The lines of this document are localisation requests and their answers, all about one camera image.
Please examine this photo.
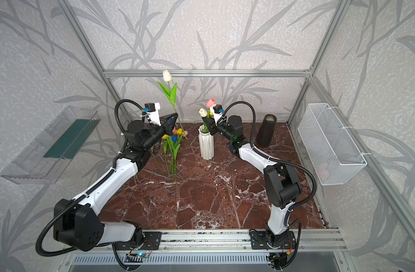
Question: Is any white cream tulip flower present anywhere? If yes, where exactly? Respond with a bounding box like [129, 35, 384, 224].
[199, 108, 210, 133]

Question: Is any tulip bouquet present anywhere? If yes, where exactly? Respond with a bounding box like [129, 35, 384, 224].
[162, 128, 188, 175]

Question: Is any white ribbed ceramic vase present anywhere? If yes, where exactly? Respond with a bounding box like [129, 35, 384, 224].
[198, 133, 214, 160]

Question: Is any pink tulip flower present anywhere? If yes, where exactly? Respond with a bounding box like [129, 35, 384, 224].
[206, 99, 216, 108]

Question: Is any black cylindrical vase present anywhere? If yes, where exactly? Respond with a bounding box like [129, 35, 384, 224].
[256, 114, 277, 147]

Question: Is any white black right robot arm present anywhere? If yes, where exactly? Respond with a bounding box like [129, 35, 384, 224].
[203, 116, 302, 249]

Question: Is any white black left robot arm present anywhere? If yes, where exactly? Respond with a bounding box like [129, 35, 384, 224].
[53, 113, 178, 252]

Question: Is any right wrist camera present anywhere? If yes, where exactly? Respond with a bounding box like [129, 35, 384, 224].
[209, 104, 224, 125]

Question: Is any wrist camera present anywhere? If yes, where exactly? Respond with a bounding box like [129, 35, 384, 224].
[143, 103, 161, 126]
[209, 104, 224, 125]

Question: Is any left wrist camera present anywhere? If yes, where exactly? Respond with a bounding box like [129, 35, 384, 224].
[143, 103, 161, 126]

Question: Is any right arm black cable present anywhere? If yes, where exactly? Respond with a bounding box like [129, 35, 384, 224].
[222, 101, 317, 208]

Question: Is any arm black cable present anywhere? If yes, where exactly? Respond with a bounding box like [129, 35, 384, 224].
[222, 101, 317, 208]
[35, 99, 145, 257]

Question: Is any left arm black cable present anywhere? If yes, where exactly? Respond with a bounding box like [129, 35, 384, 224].
[35, 99, 145, 257]

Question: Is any clear plastic wall tray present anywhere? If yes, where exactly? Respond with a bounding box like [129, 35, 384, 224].
[0, 106, 101, 185]

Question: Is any white wire mesh basket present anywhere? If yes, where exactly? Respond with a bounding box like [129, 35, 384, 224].
[298, 103, 367, 185]

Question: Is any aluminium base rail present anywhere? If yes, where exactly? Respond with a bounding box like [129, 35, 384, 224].
[61, 228, 347, 254]

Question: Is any aluminium frame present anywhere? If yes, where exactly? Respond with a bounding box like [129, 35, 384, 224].
[57, 1, 415, 244]

